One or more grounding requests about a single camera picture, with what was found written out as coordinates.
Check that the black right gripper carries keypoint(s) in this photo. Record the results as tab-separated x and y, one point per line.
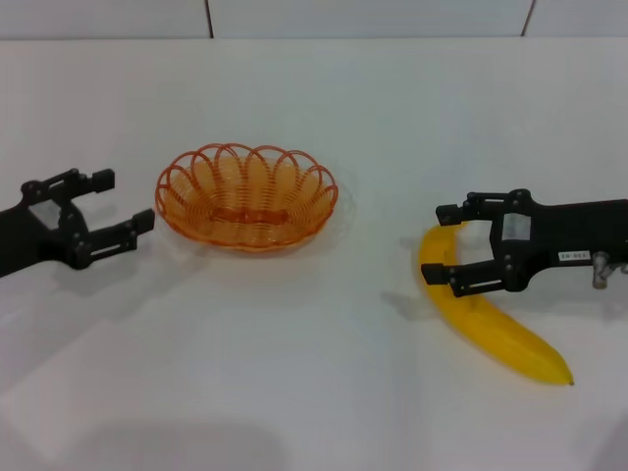
574	235

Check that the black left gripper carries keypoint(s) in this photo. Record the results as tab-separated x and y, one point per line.
29	235

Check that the metal plug on right gripper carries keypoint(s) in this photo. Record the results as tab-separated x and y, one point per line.
599	270

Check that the yellow banana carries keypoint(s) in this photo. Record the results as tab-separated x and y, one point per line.
495	329

